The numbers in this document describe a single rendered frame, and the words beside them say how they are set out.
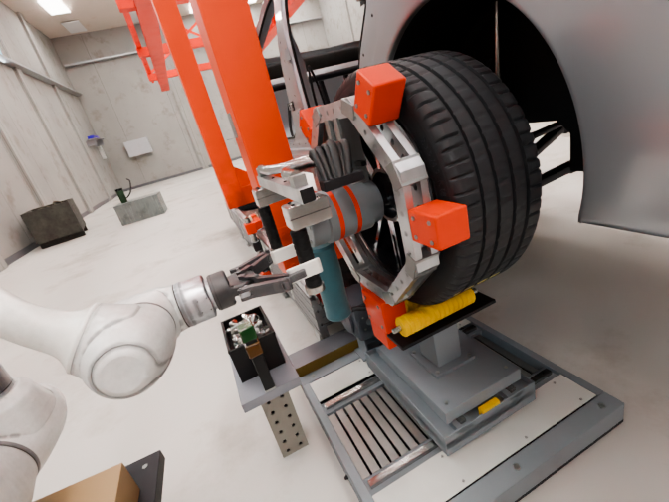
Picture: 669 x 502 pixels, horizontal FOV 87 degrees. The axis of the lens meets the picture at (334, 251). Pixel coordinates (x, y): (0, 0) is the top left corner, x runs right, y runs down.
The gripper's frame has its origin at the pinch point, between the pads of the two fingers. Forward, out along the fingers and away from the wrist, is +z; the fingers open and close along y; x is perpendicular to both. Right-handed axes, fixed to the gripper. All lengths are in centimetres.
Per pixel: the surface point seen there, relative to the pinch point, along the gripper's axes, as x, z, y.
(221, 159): 12, 13, -256
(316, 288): -6.9, -0.1, 2.1
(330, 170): 16.3, 9.4, 2.9
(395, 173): 12.8, 20.4, 8.8
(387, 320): -32.4, 20.8, -11.1
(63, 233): -63, -283, -778
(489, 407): -66, 40, 5
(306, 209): 10.4, 2.5, 2.5
